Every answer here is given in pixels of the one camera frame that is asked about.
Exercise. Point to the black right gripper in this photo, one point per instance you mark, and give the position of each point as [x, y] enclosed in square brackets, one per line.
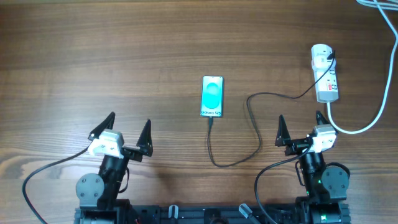
[284, 139]

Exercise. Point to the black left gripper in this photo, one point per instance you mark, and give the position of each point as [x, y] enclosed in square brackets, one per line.
[142, 144]

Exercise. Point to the Galaxy smartphone with teal screen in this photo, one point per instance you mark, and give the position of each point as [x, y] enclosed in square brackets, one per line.
[212, 96]

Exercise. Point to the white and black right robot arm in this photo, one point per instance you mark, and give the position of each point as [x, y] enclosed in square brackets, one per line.
[326, 184]

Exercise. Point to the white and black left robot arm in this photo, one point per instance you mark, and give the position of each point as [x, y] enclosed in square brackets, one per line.
[98, 193]

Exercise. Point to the white USB charger plug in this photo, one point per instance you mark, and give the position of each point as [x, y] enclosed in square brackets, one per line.
[322, 62]

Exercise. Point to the white power strip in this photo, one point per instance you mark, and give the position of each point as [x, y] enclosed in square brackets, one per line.
[326, 86]

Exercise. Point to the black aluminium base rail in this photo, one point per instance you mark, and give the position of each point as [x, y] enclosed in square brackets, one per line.
[211, 214]

